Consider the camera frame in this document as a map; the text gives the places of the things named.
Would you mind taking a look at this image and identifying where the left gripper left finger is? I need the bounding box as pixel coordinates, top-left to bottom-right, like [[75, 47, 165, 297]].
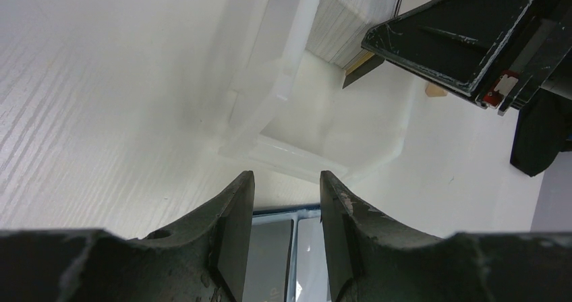
[[1, 171, 255, 301]]

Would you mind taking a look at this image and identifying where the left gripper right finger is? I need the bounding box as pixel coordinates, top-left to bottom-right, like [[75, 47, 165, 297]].
[[320, 171, 571, 301]]

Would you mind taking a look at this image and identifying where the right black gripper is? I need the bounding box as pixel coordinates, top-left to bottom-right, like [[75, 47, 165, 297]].
[[362, 0, 571, 176]]

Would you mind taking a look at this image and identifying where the blue leather card holder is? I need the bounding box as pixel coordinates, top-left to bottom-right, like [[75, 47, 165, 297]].
[[242, 205, 331, 302]]

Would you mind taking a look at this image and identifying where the plain black credit card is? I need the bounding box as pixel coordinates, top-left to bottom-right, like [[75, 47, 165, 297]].
[[342, 53, 385, 88]]

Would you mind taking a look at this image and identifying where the clear plastic card box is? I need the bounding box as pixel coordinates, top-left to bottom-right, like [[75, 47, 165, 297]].
[[219, 0, 430, 183]]

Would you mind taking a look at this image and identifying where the black VIP credit card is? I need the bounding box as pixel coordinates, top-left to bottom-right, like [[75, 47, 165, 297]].
[[242, 220, 293, 302]]

